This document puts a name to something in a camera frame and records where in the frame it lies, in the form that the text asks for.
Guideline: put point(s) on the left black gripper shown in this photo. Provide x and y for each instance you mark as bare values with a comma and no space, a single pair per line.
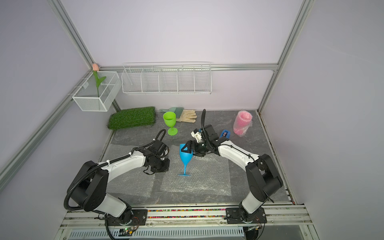
165,167

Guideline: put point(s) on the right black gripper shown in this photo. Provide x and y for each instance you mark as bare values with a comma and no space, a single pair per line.
188,143

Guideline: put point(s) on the blue plastic wine glass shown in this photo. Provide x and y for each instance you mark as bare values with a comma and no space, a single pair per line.
185,158

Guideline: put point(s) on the blue tape dispenser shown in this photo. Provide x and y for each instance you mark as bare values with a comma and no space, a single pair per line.
225,134

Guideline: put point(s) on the pink plastic wine glass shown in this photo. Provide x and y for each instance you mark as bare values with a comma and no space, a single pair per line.
241,123

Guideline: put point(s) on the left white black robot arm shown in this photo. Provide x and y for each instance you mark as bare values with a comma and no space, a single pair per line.
88,190

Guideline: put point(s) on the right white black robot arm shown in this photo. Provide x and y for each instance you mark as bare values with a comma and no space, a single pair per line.
262,175

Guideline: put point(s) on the bubble wrap sheet stack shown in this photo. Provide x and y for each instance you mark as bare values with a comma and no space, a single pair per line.
131,183

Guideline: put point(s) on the green plastic wine glass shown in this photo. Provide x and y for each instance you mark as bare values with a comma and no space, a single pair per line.
170,121

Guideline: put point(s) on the beige cloth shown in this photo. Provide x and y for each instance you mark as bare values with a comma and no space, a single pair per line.
187,116

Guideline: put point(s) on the green artificial grass mat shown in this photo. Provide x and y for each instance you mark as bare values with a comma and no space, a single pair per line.
131,118

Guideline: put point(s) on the artificial pink tulip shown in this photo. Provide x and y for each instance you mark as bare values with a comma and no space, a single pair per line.
98,80

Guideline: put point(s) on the long white wire shelf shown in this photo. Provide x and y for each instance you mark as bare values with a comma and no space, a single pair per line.
167,78

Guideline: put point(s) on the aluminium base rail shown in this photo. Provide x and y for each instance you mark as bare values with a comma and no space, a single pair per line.
193,221

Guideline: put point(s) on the small white wire basket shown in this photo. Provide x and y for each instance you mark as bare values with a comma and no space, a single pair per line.
86,96

